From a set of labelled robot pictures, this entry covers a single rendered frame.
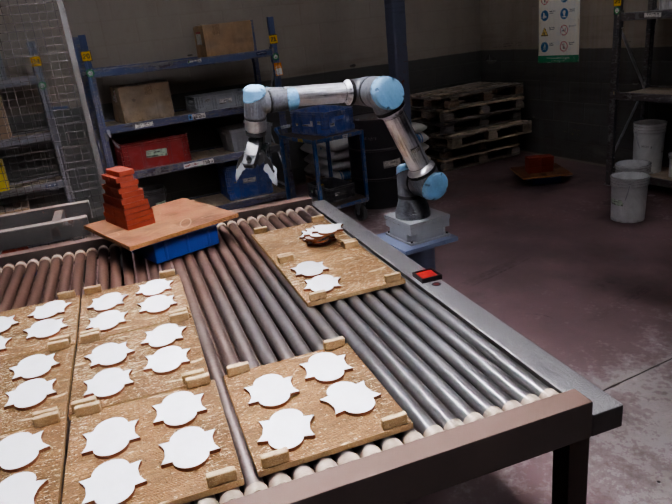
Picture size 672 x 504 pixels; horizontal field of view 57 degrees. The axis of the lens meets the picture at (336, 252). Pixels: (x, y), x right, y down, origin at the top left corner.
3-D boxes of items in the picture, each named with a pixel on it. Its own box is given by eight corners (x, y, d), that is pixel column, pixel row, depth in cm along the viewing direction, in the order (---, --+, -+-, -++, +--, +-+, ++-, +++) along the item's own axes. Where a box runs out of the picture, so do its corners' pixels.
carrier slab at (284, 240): (326, 222, 282) (325, 219, 281) (360, 248, 245) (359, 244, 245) (252, 237, 271) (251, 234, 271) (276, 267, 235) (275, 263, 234)
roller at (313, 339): (236, 227, 303) (234, 218, 302) (413, 468, 129) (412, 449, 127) (226, 229, 302) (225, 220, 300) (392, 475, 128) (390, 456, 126)
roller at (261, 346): (206, 233, 299) (204, 224, 297) (347, 491, 125) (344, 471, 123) (196, 235, 298) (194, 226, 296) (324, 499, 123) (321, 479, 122)
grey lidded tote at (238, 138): (260, 141, 678) (257, 119, 670) (276, 144, 649) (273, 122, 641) (219, 150, 654) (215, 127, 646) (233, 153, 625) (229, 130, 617)
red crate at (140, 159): (181, 155, 647) (176, 128, 638) (192, 161, 609) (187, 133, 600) (117, 167, 621) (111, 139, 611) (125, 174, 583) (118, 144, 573)
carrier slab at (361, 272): (360, 248, 245) (360, 244, 244) (405, 283, 208) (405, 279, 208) (275, 267, 235) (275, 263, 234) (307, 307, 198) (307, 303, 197)
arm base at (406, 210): (415, 208, 274) (413, 186, 270) (438, 214, 262) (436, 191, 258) (388, 216, 267) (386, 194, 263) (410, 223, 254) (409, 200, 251)
